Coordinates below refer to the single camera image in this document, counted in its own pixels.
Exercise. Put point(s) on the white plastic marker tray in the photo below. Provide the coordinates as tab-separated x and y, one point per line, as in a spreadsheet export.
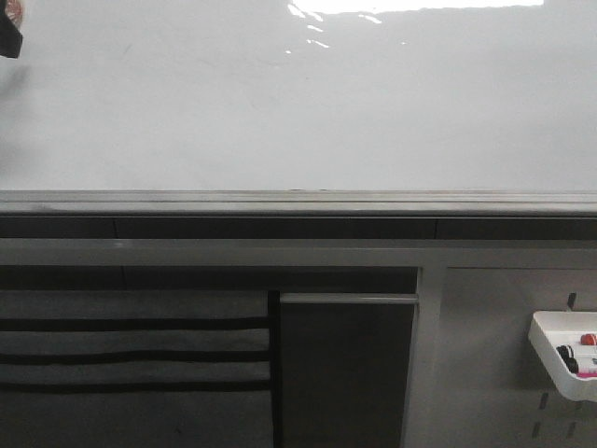
550	329

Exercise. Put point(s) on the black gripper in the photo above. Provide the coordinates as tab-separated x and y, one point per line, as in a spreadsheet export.
11	37

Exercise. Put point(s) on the grey fabric pocket organizer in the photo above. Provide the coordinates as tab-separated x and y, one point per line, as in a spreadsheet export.
139	369

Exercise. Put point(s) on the black capped marker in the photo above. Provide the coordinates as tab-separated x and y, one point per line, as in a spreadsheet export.
575	365
576	351

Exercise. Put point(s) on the red capped marker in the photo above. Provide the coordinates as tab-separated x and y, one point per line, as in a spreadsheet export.
588	339

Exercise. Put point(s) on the dark grey panel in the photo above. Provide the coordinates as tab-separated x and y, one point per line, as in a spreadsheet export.
345	366

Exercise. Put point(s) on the white glossy whiteboard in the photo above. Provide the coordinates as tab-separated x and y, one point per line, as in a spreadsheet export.
285	107

